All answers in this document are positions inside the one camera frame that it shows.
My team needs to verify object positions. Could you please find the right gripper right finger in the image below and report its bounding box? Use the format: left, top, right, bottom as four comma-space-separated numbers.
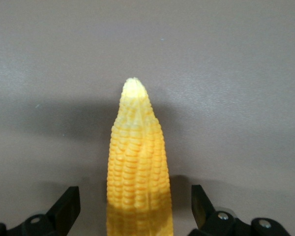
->
190, 184, 292, 236

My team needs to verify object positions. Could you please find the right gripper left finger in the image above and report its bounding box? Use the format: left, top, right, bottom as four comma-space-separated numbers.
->
6, 186, 81, 236

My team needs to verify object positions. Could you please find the yellow corn cob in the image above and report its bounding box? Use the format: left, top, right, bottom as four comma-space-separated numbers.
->
106, 77, 175, 236

